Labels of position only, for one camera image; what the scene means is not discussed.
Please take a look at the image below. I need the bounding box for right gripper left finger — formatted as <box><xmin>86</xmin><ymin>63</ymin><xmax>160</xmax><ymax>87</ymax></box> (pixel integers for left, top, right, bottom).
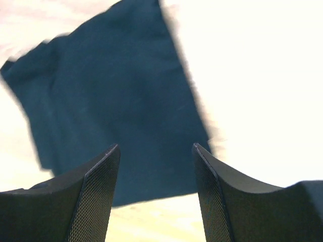
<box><xmin>1</xmin><ymin>145</ymin><xmax>120</xmax><ymax>241</ymax></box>

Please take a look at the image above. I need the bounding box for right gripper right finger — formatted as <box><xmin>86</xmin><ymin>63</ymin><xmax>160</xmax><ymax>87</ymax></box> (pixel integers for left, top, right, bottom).
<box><xmin>192</xmin><ymin>144</ymin><xmax>322</xmax><ymax>241</ymax></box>

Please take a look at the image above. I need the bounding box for black t shirt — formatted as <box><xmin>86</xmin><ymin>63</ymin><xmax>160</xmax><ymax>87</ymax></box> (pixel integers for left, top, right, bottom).
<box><xmin>1</xmin><ymin>1</ymin><xmax>208</xmax><ymax>206</ymax></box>

